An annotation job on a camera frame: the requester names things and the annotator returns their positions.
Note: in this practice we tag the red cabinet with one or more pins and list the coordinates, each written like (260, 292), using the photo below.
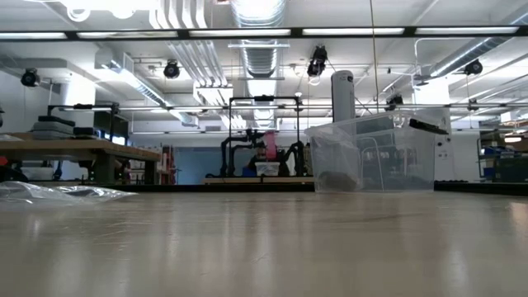
(168, 165)

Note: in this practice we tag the wooden workbench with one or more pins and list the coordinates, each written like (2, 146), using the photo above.
(82, 148)

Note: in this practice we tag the pink background cloth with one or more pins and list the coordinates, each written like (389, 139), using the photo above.
(270, 146)

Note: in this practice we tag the crumpled clear plastic bag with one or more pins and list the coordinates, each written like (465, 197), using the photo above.
(62, 194)

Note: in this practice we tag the clear plastic box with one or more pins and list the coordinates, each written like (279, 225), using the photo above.
(392, 165)

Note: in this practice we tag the storage shelf rack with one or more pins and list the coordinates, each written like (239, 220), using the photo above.
(503, 165)

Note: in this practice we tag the black aluminium rig frame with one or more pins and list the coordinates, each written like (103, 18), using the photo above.
(41, 34)

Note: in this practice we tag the blue background box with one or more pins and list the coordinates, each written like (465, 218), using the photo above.
(248, 172)

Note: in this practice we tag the black background robot arm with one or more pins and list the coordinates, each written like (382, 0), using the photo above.
(231, 148)
(295, 154)

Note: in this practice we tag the background wooden table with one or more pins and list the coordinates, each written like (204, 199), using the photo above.
(239, 180)

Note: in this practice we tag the clear plastic zip bag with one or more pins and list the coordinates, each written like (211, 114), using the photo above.
(334, 156)

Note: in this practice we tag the stacked grey pads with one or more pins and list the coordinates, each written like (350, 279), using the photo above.
(53, 128)

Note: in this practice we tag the clear background storage bin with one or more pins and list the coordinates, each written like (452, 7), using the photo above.
(267, 169)

